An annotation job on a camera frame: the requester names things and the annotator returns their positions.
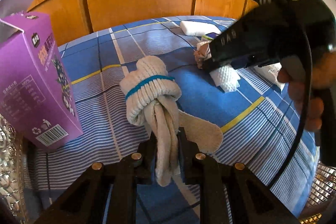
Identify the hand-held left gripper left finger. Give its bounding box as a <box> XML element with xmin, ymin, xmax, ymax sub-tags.
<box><xmin>34</xmin><ymin>132</ymin><xmax>158</xmax><ymax>224</ymax></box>

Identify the ornate metal tissue box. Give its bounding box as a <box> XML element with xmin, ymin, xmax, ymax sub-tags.
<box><xmin>0</xmin><ymin>114</ymin><xmax>27</xmax><ymax>216</ymax></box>

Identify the blue plaid bedsheet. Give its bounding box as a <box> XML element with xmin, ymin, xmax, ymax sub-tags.
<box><xmin>24</xmin><ymin>16</ymin><xmax>319</xmax><ymax>224</ymax></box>

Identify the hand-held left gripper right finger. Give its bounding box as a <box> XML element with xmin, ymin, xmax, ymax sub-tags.
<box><xmin>177</xmin><ymin>127</ymin><xmax>300</xmax><ymax>224</ymax></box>

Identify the woven wicker basket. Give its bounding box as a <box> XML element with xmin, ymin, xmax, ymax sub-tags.
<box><xmin>299</xmin><ymin>164</ymin><xmax>336</xmax><ymax>224</ymax></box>

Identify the white knotted socks bundle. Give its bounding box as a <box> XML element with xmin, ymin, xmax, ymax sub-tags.
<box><xmin>119</xmin><ymin>56</ymin><xmax>223</xmax><ymax>186</ymax></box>

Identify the person's right hand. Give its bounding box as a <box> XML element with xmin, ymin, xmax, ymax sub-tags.
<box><xmin>278</xmin><ymin>52</ymin><xmax>336</xmax><ymax>132</ymax></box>

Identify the purple carton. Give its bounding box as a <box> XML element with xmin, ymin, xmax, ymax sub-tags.
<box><xmin>0</xmin><ymin>0</ymin><xmax>84</xmax><ymax>153</ymax></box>

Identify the clear plastic packet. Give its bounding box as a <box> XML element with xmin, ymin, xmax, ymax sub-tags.
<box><xmin>256</xmin><ymin>63</ymin><xmax>285</xmax><ymax>90</ymax></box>

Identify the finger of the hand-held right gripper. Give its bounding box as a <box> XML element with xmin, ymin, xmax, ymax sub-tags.
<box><xmin>202</xmin><ymin>55</ymin><xmax>281</xmax><ymax>70</ymax></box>

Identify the black cable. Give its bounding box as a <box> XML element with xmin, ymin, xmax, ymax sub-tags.
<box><xmin>269</xmin><ymin>27</ymin><xmax>314</xmax><ymax>189</ymax></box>

